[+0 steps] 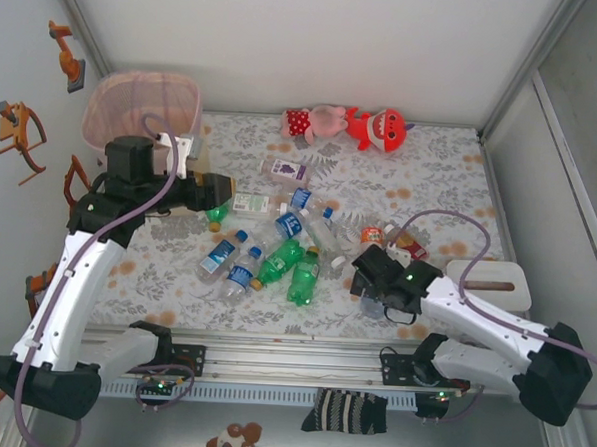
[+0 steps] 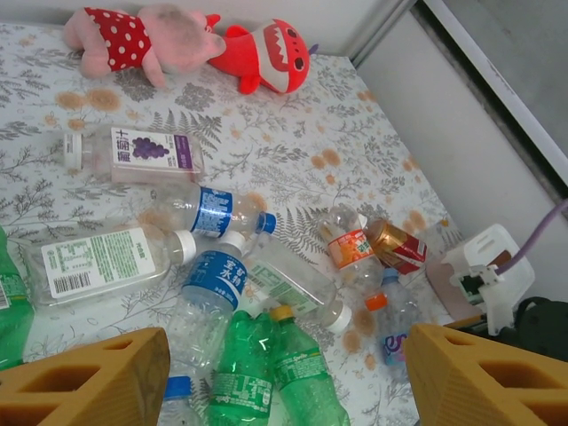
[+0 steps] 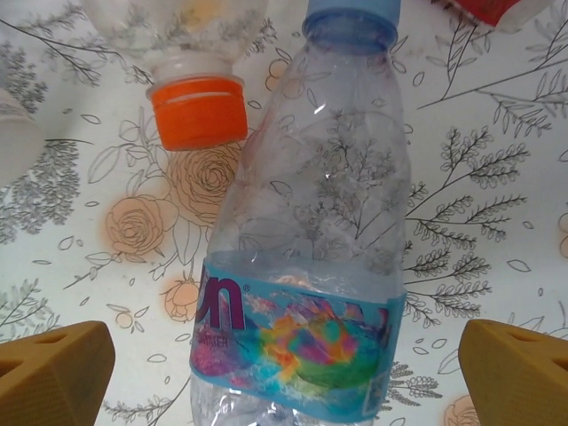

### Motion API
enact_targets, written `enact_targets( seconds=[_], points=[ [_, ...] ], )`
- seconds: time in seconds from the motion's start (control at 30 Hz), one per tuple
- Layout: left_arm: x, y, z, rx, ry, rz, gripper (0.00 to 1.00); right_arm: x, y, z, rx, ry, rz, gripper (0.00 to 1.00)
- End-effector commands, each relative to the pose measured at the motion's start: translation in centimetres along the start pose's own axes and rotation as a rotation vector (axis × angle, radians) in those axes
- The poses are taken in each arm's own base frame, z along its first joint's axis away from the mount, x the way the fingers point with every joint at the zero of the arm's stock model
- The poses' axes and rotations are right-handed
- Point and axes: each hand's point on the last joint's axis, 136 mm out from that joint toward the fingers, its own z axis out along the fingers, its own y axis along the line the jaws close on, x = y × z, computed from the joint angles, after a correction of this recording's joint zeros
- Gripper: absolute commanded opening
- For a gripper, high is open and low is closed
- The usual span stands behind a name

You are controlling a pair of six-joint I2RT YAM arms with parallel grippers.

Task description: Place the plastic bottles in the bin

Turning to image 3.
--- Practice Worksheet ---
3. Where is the floral tablecloth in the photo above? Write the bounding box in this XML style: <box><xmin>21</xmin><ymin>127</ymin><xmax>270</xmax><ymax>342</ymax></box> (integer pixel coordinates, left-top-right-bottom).
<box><xmin>0</xmin><ymin>0</ymin><xmax>568</xmax><ymax>426</ymax></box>

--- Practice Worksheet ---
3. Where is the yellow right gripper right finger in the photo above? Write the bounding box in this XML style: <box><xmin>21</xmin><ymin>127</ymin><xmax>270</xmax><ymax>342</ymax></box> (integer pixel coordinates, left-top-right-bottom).
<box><xmin>456</xmin><ymin>318</ymin><xmax>568</xmax><ymax>426</ymax></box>

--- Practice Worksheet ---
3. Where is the orange label bottle orange cap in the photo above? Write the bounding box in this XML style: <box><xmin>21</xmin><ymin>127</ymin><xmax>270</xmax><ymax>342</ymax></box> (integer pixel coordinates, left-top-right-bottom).
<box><xmin>82</xmin><ymin>0</ymin><xmax>271</xmax><ymax>152</ymax></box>

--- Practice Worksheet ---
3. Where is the colourful label bottle blue cap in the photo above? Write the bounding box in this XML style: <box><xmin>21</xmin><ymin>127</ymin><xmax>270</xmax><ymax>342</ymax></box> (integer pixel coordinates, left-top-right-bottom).
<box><xmin>188</xmin><ymin>0</ymin><xmax>409</xmax><ymax>426</ymax></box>

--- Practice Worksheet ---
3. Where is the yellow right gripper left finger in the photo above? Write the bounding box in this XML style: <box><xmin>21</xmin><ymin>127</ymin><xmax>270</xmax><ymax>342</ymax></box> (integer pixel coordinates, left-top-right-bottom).
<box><xmin>0</xmin><ymin>319</ymin><xmax>117</xmax><ymax>426</ymax></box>

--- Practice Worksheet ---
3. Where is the red label tea bottle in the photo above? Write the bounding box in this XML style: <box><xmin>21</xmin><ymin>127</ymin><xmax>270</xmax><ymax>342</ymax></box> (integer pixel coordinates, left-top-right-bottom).
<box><xmin>423</xmin><ymin>0</ymin><xmax>554</xmax><ymax>33</ymax></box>

